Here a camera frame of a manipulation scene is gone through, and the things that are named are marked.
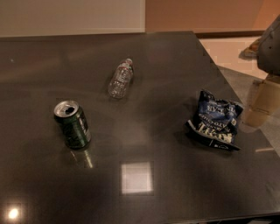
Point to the blue chip bag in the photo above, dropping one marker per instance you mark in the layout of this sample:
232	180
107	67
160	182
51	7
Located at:
215	122

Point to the green soda can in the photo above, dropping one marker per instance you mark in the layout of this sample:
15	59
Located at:
70	116

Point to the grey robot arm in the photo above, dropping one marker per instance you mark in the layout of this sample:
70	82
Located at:
268	55

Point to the clear plastic water bottle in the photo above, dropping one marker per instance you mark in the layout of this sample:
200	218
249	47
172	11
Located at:
121	79

